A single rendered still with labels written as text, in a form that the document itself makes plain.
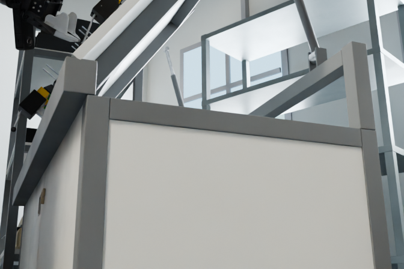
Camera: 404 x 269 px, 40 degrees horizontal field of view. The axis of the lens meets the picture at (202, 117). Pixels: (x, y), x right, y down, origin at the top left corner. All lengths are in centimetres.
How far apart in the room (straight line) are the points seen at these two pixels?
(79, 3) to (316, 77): 165
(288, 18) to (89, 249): 255
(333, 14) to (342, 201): 227
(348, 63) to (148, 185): 54
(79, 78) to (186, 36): 367
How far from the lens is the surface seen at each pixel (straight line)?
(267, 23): 333
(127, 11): 106
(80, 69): 99
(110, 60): 116
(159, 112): 99
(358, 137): 118
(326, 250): 109
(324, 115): 362
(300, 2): 144
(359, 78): 124
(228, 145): 103
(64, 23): 135
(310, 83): 138
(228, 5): 443
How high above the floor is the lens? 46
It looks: 19 degrees up
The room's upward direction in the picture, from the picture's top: 1 degrees counter-clockwise
